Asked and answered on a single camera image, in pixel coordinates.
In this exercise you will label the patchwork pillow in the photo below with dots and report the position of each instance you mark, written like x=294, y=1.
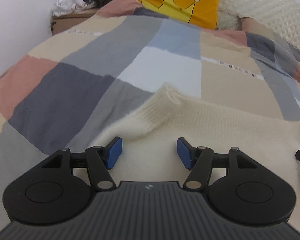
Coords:
x=252, y=26

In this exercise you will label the patchwork colour block duvet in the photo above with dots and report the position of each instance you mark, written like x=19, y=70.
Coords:
x=49, y=95

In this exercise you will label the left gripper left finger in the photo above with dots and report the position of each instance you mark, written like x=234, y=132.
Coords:
x=99, y=161

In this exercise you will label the white crumpled clothing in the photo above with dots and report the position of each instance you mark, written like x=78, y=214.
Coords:
x=65, y=7

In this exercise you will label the cream quilted headboard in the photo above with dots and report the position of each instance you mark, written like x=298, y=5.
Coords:
x=280, y=16

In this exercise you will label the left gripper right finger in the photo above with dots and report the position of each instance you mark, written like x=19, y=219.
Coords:
x=198, y=160

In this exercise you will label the cream striped knit sweater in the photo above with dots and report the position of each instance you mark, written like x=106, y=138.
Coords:
x=149, y=132

